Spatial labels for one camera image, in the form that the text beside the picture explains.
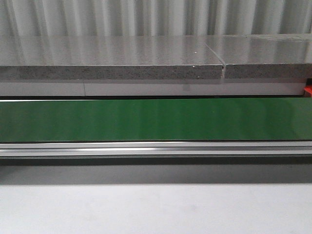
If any white base panel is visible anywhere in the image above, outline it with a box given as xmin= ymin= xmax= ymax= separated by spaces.
xmin=0 ymin=78 xmax=307 ymax=97

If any green conveyor belt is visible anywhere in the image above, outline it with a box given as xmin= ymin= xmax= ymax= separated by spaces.
xmin=0 ymin=97 xmax=312 ymax=142

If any grey stone countertop slab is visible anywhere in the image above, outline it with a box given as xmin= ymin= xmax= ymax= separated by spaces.
xmin=0 ymin=36 xmax=223 ymax=80

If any red object at edge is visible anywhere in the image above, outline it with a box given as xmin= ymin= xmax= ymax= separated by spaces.
xmin=304 ymin=85 xmax=312 ymax=98

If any white pleated curtain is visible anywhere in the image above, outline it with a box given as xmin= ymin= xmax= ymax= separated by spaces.
xmin=0 ymin=0 xmax=312 ymax=36

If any aluminium conveyor side rail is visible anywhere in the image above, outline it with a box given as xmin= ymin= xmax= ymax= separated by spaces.
xmin=0 ymin=141 xmax=312 ymax=159

